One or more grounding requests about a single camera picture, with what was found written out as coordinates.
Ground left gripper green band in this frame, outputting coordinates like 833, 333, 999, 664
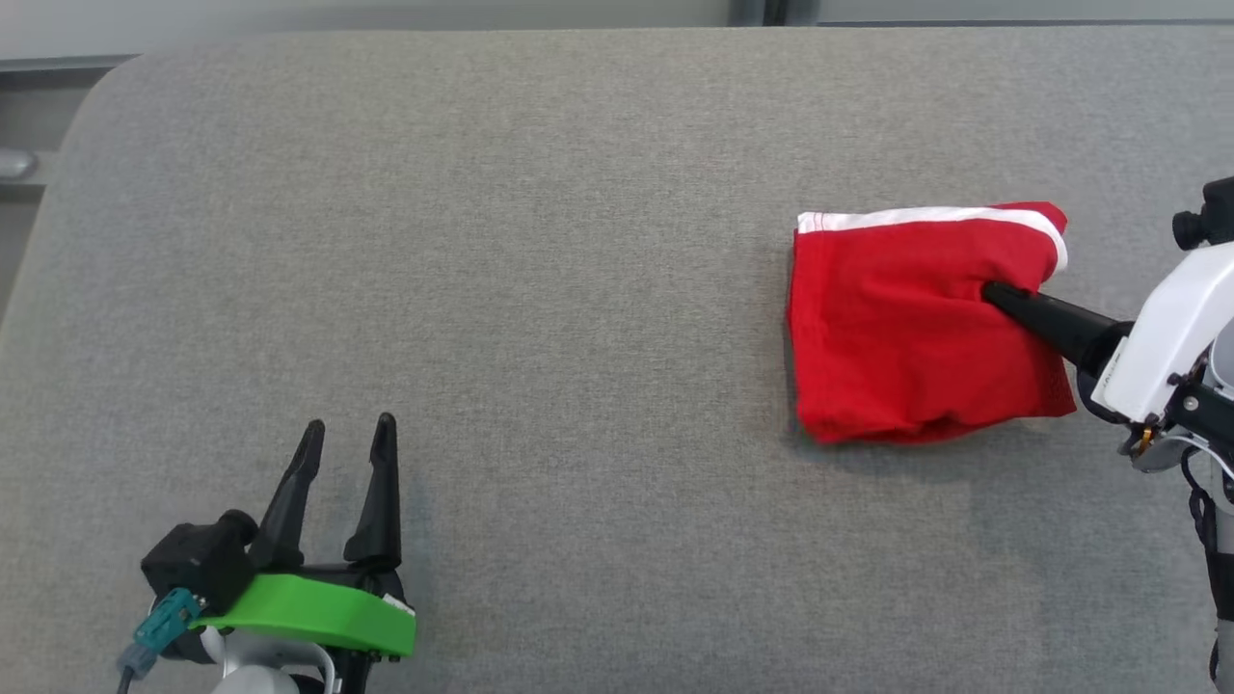
188, 413, 418, 694

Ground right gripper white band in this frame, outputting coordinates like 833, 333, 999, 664
980, 240, 1234, 426

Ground red shorts white trim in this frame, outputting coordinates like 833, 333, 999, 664
785, 200, 1078, 446

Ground left teal cable connector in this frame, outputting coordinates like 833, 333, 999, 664
118, 587, 205, 676

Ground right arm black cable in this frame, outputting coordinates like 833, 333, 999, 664
1184, 451, 1234, 623

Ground grey vertical partition post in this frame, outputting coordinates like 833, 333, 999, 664
730, 0, 820, 28

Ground dark grey wall rail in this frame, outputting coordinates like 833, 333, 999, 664
0, 55, 146, 94

